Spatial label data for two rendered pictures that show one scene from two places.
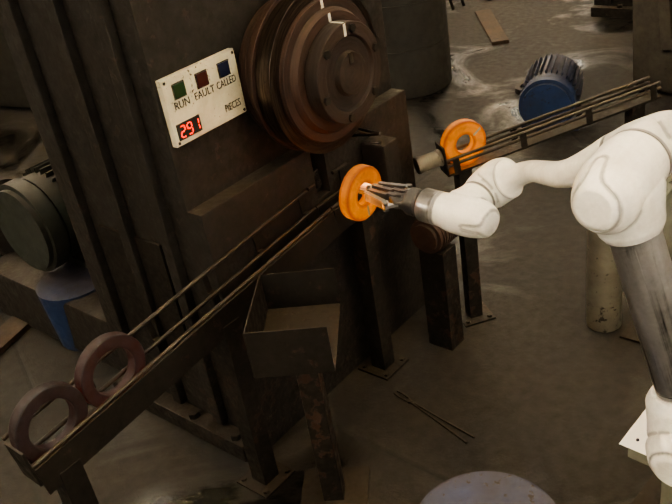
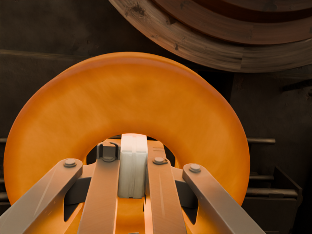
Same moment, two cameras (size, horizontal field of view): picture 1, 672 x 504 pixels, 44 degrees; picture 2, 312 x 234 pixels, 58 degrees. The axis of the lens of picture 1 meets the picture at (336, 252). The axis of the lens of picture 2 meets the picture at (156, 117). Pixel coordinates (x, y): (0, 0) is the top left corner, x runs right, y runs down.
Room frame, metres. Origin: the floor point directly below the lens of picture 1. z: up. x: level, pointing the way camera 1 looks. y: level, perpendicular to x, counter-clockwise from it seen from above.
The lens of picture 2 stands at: (1.92, -0.22, 0.92)
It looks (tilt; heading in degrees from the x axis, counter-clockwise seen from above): 16 degrees down; 40
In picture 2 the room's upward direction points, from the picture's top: 5 degrees clockwise
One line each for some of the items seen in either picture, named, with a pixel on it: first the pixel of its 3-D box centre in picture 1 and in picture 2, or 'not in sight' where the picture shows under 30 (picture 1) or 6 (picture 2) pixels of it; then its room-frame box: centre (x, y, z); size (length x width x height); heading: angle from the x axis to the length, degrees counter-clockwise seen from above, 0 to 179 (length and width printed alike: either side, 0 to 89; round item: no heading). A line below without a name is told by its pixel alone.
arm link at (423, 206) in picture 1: (430, 206); not in sight; (1.89, -0.26, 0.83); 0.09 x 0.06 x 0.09; 136
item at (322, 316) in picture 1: (314, 407); not in sight; (1.74, 0.13, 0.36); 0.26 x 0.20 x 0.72; 171
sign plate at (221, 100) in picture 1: (203, 97); not in sight; (2.11, 0.27, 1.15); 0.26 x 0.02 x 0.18; 136
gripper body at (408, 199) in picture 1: (407, 200); not in sight; (1.94, -0.21, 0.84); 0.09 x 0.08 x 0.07; 46
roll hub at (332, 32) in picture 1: (345, 72); not in sight; (2.22, -0.11, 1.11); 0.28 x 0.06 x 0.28; 136
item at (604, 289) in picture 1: (604, 261); not in sight; (2.34, -0.90, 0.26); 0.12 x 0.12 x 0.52
